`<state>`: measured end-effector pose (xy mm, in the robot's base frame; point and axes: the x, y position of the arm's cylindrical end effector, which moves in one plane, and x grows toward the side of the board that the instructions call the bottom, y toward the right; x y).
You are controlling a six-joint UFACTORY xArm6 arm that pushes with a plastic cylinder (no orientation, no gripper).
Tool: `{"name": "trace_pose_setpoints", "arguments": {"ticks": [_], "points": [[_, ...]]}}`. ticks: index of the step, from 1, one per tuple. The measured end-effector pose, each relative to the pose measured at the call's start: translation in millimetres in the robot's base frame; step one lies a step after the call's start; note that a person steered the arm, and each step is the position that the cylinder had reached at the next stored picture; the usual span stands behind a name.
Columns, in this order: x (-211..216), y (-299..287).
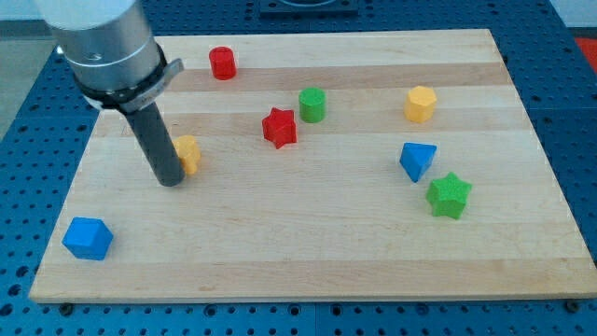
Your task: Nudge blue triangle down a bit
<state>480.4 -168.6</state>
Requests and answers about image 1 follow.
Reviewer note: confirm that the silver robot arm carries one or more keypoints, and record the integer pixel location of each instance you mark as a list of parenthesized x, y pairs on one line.
[(116, 61)]

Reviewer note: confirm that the blue triangle block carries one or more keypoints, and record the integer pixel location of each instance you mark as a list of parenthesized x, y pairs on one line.
[(416, 159)]

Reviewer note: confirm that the red star block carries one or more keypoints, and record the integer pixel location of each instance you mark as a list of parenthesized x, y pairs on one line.
[(280, 128)]

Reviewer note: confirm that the wooden board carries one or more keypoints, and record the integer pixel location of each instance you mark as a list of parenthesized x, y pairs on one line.
[(333, 217)]

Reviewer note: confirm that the green cylinder block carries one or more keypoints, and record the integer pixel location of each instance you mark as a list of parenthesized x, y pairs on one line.
[(312, 105)]

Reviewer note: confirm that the yellow block behind rod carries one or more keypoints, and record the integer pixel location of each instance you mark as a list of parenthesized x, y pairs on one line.
[(188, 152)]

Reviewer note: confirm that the red cylinder block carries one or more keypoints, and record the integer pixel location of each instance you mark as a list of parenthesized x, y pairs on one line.
[(222, 63)]

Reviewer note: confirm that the yellow hexagon block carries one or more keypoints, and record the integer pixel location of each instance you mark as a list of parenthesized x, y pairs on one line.
[(420, 104)]

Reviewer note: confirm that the green star block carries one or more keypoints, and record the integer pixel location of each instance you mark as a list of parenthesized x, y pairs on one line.
[(448, 196)]

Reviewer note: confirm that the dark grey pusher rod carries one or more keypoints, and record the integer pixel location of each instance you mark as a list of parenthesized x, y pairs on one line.
[(153, 138)]

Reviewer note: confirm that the blue cube block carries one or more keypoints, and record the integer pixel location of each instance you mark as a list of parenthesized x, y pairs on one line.
[(87, 238)]

